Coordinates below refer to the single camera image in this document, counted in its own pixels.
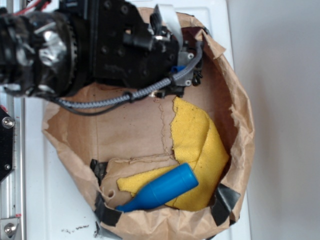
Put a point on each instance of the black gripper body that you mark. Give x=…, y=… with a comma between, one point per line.
x=129, y=52

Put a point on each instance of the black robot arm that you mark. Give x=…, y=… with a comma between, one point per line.
x=54, y=54

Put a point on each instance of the brown paper bag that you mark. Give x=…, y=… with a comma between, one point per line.
x=136, y=138

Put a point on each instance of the yellow cloth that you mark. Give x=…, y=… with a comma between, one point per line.
x=196, y=141

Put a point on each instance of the blue plastic bottle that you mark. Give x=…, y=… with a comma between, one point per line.
x=163, y=189

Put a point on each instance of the white plastic tray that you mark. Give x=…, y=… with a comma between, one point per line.
x=54, y=207

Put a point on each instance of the black mounting bracket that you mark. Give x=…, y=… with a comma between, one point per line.
x=7, y=124

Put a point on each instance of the aluminium frame rail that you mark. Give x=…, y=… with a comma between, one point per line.
x=12, y=189

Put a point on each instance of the silver corner bracket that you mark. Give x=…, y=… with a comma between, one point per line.
x=10, y=229

